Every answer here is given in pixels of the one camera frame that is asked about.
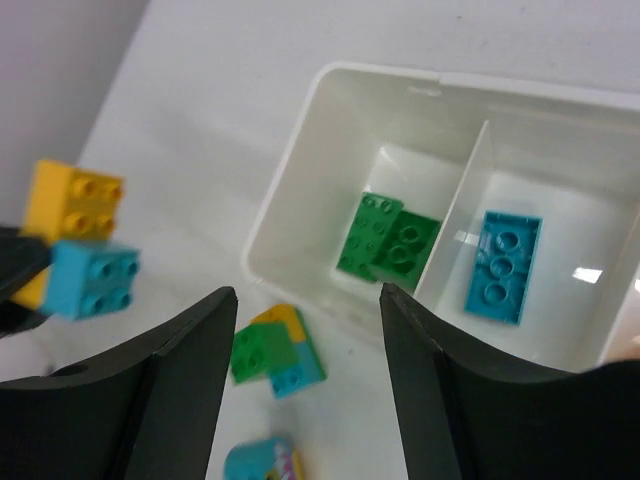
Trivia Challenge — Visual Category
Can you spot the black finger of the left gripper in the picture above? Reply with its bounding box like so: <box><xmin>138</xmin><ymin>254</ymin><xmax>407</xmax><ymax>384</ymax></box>
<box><xmin>1</xmin><ymin>225</ymin><xmax>51</xmax><ymax>338</ymax></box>

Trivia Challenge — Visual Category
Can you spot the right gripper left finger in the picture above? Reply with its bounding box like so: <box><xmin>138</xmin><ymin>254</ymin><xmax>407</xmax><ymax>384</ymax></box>
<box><xmin>1</xmin><ymin>287</ymin><xmax>238</xmax><ymax>479</ymax></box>

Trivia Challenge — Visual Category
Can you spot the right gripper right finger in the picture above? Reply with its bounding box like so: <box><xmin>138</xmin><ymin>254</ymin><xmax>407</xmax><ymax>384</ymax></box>
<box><xmin>380</xmin><ymin>284</ymin><xmax>639</xmax><ymax>479</ymax></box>

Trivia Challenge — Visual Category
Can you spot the blue small lego brick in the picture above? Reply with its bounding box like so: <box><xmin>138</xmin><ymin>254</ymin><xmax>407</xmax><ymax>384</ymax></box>
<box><xmin>40</xmin><ymin>240</ymin><xmax>140</xmax><ymax>321</ymax></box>

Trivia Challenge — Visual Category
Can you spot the yellow lego brick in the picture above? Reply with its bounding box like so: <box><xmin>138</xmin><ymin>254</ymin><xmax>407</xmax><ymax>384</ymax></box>
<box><xmin>11</xmin><ymin>159</ymin><xmax>124</xmax><ymax>313</ymax></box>

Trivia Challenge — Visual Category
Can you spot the green lego brick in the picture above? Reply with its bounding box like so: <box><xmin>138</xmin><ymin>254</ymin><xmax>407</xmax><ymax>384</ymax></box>
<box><xmin>337</xmin><ymin>192</ymin><xmax>404</xmax><ymax>283</ymax></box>
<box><xmin>369</xmin><ymin>210</ymin><xmax>441</xmax><ymax>294</ymax></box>

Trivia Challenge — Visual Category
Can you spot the blue long lego brick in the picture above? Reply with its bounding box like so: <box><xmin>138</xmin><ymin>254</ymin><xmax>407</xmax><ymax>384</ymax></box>
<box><xmin>465</xmin><ymin>211</ymin><xmax>543</xmax><ymax>325</ymax></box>

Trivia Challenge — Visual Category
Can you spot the green yellow blue lego stack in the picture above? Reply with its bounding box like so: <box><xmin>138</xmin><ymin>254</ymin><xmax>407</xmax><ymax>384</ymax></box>
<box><xmin>229</xmin><ymin>304</ymin><xmax>327</xmax><ymax>399</ymax></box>

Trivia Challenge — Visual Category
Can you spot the white divided container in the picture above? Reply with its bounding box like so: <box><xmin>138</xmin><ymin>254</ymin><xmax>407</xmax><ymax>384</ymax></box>
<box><xmin>242</xmin><ymin>63</ymin><xmax>639</xmax><ymax>371</ymax></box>

